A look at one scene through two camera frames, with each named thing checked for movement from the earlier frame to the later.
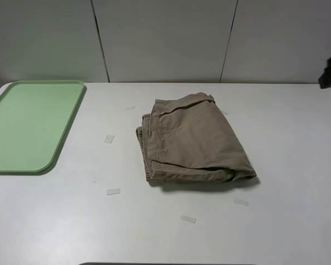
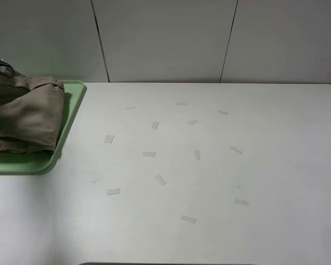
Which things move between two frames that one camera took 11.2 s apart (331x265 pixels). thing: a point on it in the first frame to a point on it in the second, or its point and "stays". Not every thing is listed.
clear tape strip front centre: [189, 219] stays
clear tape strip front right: [240, 202] stays
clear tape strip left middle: [109, 138] stays
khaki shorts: [187, 137] to [25, 113]
